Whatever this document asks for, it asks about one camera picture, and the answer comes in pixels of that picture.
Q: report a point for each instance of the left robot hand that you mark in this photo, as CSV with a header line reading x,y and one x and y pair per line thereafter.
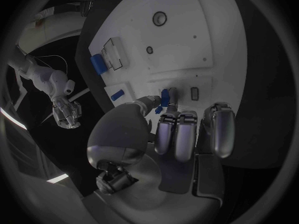
x,y
144,171

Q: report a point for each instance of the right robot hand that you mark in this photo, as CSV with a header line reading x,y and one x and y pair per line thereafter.
x,y
66,113

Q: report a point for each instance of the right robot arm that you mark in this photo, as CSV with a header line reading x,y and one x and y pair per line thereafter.
x,y
44,76

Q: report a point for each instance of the white task board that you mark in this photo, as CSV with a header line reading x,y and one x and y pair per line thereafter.
x,y
182,59

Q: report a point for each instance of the short blue peg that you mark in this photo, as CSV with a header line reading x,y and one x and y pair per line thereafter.
x,y
117,95

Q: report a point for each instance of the large blue cylinder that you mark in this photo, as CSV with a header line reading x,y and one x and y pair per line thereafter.
x,y
99,64

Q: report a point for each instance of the small blue plug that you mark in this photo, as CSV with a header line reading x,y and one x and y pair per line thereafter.
x,y
158,110

